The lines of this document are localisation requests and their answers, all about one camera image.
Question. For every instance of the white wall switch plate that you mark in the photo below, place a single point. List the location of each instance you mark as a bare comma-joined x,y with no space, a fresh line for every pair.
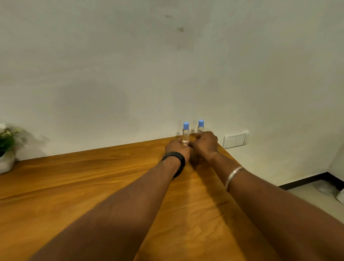
236,139

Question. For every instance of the clear plain small bottle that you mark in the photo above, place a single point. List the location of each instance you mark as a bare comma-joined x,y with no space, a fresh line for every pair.
200,129

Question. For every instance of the person's left hand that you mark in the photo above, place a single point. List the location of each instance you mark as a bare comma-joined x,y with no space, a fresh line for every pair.
176,146

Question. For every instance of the silver bangle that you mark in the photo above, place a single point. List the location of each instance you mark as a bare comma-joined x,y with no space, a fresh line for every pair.
232,174

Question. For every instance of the person's right forearm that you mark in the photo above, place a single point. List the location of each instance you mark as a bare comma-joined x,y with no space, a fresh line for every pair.
282,220

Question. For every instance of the black wristwatch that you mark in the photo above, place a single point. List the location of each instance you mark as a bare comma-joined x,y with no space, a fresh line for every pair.
176,155

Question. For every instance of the person's right hand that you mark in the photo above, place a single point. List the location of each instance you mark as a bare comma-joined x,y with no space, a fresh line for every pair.
205,143

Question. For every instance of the clear small bottle red label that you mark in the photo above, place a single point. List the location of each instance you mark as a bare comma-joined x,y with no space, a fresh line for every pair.
185,135

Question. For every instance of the translucent plastic object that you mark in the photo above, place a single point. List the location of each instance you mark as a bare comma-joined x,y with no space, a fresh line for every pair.
326,187

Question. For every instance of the white flowers in white pot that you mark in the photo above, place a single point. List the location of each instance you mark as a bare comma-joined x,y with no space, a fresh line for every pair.
6,145

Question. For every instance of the person's left forearm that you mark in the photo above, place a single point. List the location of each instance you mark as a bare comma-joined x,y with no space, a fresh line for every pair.
113,215

